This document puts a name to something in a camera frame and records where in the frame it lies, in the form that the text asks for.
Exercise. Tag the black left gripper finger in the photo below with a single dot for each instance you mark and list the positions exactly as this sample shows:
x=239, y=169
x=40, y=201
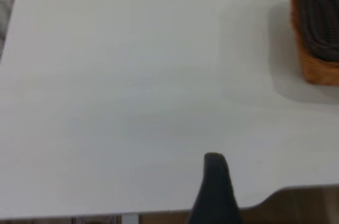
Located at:
x=215, y=195

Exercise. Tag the light brown wicker basket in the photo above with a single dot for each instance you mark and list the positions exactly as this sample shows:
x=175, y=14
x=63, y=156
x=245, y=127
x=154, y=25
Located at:
x=317, y=70

